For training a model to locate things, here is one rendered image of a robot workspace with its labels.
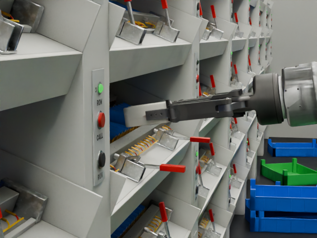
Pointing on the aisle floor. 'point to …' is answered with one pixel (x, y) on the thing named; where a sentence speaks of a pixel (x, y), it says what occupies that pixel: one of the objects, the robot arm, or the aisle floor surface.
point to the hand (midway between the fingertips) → (148, 114)
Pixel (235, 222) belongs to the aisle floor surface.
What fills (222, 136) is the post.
